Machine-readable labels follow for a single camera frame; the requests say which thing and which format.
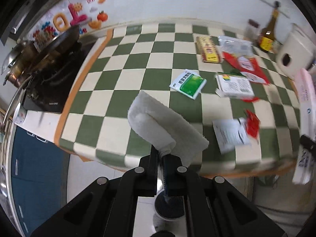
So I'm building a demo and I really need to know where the pink white long box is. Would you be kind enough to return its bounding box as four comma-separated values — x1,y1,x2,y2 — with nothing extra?
292,69,315,185

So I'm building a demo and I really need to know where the red wrapper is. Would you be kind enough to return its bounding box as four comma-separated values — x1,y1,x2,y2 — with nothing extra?
245,110,260,139

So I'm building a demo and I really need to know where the white paper leaflet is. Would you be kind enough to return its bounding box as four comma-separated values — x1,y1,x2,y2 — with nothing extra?
213,118,250,155

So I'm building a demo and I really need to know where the white paper towel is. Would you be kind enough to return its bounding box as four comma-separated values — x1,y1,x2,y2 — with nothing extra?
127,90,209,167

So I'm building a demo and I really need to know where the white medicine box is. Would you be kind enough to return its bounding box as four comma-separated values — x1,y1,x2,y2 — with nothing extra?
215,73,255,100

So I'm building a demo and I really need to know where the green white medicine sachet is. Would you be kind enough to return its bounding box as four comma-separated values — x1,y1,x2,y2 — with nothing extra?
169,70,207,100

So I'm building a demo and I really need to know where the white round trash bin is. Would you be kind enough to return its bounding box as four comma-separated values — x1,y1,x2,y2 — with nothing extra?
154,189,185,221

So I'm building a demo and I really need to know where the blue kitchen cabinet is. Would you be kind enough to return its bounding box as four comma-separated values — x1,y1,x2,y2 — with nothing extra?
11,127,70,236

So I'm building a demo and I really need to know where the red wrapper scrap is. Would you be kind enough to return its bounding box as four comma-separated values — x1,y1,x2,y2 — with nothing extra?
242,97,260,103

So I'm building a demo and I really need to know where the green checkered table mat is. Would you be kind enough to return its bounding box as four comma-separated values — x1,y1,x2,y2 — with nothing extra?
54,23,300,176

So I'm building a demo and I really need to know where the white rice cooker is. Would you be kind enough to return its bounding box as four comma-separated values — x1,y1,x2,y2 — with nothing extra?
276,24,315,80

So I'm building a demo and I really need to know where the brown sauce bottle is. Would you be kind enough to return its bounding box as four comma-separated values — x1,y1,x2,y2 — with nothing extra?
257,1,281,53

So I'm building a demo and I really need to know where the red white snack bag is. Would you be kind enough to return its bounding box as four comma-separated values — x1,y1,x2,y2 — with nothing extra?
218,35,270,85

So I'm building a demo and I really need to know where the glass spice jar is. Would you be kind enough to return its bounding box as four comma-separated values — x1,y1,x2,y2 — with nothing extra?
244,19,260,41

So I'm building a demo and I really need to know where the white cup by stove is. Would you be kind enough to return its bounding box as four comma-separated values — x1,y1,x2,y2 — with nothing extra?
13,103,27,124

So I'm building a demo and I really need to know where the black gas stove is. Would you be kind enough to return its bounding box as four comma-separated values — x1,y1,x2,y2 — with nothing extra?
21,41,95,114

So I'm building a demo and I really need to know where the yellow red long box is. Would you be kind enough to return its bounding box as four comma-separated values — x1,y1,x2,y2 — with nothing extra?
196,36,222,64

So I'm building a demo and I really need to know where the brass steel pot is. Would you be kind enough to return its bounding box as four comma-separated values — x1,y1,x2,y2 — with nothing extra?
2,40,39,88

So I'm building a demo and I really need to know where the black frying pan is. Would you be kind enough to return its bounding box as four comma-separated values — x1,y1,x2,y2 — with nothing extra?
31,25,80,66

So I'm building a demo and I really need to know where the range hood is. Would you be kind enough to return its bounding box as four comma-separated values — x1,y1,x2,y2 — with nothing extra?
0,0,48,45

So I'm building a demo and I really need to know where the wall hook rail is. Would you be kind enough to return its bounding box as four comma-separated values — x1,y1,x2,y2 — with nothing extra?
259,0,290,19

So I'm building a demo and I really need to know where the colourful wall sticker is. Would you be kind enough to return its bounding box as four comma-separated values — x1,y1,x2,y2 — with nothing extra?
25,0,109,48

